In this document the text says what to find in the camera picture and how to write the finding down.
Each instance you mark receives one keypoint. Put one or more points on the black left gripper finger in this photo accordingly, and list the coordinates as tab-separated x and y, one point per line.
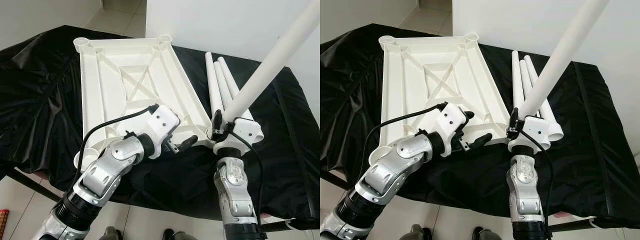
468	115
188	141
481	140

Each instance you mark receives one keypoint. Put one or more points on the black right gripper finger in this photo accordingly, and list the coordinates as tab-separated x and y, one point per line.
514	117
218	120

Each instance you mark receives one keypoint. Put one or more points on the white plastic children table top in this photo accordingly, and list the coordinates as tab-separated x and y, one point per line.
430	60
125	60

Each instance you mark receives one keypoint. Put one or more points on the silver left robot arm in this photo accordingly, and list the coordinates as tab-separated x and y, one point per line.
395	170
100	175

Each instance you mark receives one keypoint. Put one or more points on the grey right robot foot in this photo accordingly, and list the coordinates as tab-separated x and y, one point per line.
182	235
487	235

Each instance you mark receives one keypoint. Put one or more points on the grey robot foot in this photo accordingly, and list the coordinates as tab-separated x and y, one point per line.
412	233
182	235
111	234
487	235

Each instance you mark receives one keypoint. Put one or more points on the grey left robot foot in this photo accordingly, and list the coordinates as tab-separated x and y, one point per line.
111	234
412	233

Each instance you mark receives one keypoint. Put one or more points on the black metal table bar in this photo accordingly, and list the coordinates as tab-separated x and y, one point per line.
280	225
570	223
335	181
35	185

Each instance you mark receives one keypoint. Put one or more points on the black table cloth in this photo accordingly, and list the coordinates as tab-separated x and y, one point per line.
350	100
40	100

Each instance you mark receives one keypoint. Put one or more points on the red woven mat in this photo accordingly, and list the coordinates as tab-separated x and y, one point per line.
4	222

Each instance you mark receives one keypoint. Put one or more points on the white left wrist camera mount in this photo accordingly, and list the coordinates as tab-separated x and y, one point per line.
162	122
452	120

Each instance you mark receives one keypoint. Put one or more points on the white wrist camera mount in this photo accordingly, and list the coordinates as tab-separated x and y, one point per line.
162	122
535	132
245	135
452	120

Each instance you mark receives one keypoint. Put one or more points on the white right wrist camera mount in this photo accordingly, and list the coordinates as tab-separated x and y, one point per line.
245	135
535	132

